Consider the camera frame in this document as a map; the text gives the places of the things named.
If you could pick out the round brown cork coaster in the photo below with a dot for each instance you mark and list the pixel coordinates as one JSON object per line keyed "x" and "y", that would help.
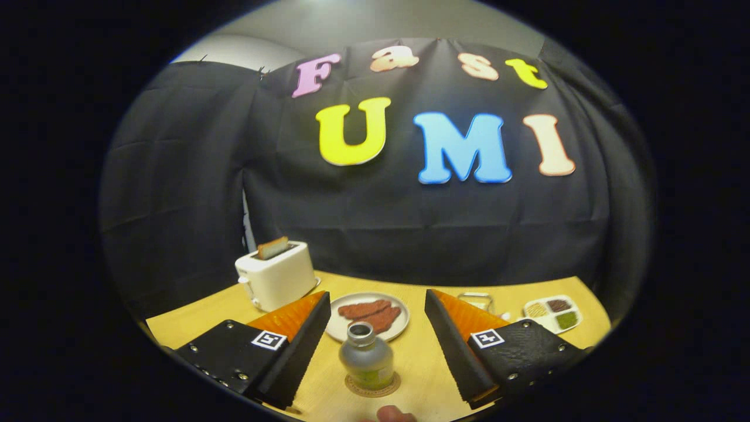
{"x": 351, "y": 388}

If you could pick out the white round plate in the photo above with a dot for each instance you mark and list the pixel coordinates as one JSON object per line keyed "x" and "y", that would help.
{"x": 404, "y": 310}

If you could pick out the silver bottle with green label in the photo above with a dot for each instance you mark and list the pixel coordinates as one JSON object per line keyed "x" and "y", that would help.
{"x": 367, "y": 360}

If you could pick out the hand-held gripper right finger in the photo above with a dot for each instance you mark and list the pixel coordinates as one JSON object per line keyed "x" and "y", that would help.
{"x": 451, "y": 357}

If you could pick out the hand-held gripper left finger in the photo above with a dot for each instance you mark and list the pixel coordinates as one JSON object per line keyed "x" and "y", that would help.
{"x": 304, "y": 357}

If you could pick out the cream toaster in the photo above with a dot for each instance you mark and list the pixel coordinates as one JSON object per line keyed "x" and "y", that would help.
{"x": 278, "y": 281}

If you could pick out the white divided dish with grains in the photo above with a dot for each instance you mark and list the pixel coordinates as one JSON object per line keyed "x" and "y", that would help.
{"x": 551, "y": 313}

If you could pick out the wooden table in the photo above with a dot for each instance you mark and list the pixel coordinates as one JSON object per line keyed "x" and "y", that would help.
{"x": 422, "y": 375}

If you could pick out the toast slice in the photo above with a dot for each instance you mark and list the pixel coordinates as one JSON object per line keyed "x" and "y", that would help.
{"x": 272, "y": 248}

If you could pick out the brown meat slice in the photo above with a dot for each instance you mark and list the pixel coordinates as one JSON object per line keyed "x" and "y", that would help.
{"x": 384, "y": 321}
{"x": 360, "y": 309}

